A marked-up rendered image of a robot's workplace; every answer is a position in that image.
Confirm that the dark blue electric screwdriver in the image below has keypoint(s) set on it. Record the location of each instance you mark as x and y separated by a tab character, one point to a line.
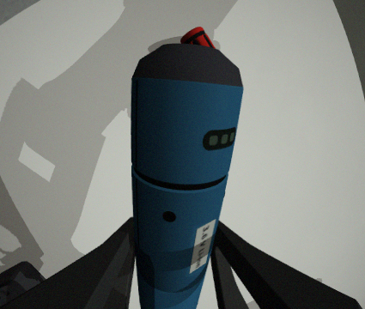
185	108

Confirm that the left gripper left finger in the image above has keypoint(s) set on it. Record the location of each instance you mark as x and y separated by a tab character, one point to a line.
86	283

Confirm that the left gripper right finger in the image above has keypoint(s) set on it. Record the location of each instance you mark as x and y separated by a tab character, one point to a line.
272	283

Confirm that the red and black screwdriver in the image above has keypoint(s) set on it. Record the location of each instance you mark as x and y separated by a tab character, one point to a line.
197	36

